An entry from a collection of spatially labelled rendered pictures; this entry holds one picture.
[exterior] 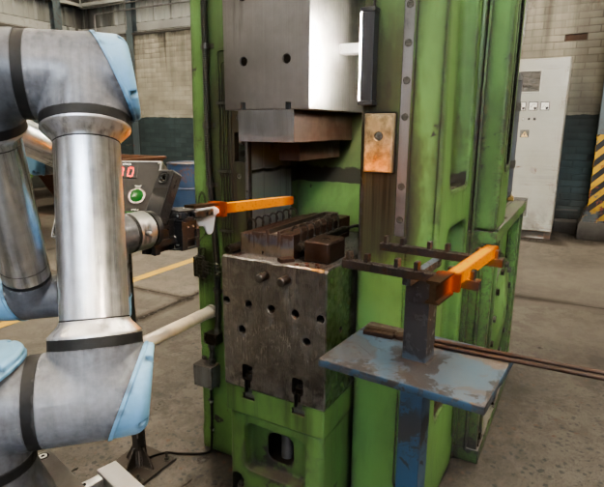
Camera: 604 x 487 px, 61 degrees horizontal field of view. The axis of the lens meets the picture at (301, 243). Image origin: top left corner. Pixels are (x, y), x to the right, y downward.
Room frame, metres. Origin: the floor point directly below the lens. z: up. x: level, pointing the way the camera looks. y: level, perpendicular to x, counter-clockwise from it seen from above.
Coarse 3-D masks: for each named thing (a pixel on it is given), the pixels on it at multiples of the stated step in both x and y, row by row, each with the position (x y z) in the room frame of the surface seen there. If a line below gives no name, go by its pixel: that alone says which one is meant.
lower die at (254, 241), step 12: (300, 216) 1.86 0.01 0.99; (324, 216) 1.80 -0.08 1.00; (336, 216) 1.85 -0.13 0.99; (348, 216) 1.87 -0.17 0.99; (264, 228) 1.63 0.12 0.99; (288, 228) 1.59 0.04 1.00; (312, 228) 1.63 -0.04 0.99; (324, 228) 1.70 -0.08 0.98; (252, 240) 1.59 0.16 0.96; (264, 240) 1.57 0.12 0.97; (276, 240) 1.54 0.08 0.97; (288, 240) 1.52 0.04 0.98; (252, 252) 1.59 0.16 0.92; (264, 252) 1.57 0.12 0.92; (276, 252) 1.54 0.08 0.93; (288, 252) 1.52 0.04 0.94; (300, 252) 1.55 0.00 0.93
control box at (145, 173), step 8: (128, 160) 1.75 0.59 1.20; (136, 160) 1.74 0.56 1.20; (144, 160) 1.74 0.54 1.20; (128, 168) 1.73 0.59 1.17; (136, 168) 1.73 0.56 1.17; (144, 168) 1.73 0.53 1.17; (152, 168) 1.72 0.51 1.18; (160, 168) 1.72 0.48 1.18; (136, 176) 1.71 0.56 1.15; (144, 176) 1.71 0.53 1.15; (152, 176) 1.71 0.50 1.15; (128, 184) 1.70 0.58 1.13; (136, 184) 1.70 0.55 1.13; (144, 184) 1.70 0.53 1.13; (152, 184) 1.70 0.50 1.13; (128, 192) 1.69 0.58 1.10; (144, 192) 1.68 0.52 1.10; (128, 200) 1.67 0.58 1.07; (144, 200) 1.67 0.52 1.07; (128, 208) 1.66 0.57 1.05; (136, 208) 1.66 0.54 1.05; (144, 208) 1.65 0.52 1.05
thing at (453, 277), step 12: (480, 252) 1.14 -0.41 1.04; (492, 252) 1.16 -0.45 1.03; (468, 264) 1.04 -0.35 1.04; (480, 264) 1.08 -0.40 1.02; (432, 276) 0.90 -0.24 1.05; (444, 276) 0.91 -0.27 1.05; (456, 276) 0.93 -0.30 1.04; (468, 276) 1.01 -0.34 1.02; (432, 288) 0.88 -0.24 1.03; (444, 288) 0.91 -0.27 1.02; (456, 288) 0.93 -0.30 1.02; (432, 300) 0.87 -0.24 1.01; (444, 300) 0.89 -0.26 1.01
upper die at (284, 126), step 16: (240, 112) 1.61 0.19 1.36; (256, 112) 1.58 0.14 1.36; (272, 112) 1.55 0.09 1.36; (288, 112) 1.52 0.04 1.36; (304, 112) 1.57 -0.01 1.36; (320, 112) 1.66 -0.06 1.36; (336, 112) 1.77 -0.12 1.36; (240, 128) 1.61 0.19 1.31; (256, 128) 1.58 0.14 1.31; (272, 128) 1.55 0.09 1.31; (288, 128) 1.52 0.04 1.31; (304, 128) 1.57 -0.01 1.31; (320, 128) 1.66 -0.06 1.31; (336, 128) 1.77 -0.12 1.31
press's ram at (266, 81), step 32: (224, 0) 1.63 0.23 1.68; (256, 0) 1.58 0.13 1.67; (288, 0) 1.52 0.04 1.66; (320, 0) 1.54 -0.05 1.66; (352, 0) 1.73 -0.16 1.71; (224, 32) 1.63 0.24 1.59; (256, 32) 1.58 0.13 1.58; (288, 32) 1.52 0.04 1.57; (320, 32) 1.55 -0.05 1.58; (352, 32) 1.74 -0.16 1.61; (224, 64) 1.63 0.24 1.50; (256, 64) 1.58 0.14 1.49; (288, 64) 1.52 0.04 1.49; (320, 64) 1.55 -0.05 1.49; (352, 64) 1.75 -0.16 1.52; (256, 96) 1.58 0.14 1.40; (288, 96) 1.52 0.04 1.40; (320, 96) 1.55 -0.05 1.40; (352, 96) 1.75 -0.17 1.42
